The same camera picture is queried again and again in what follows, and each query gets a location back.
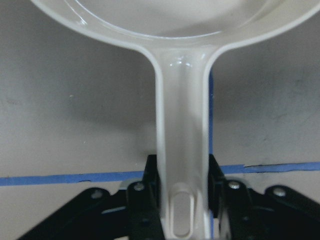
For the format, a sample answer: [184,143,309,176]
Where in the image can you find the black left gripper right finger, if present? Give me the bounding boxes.
[208,154,320,240]

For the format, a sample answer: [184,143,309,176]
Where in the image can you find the beige plastic dustpan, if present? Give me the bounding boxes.
[34,0,320,240]

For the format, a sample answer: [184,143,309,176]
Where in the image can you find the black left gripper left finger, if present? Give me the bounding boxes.
[20,154,163,240]

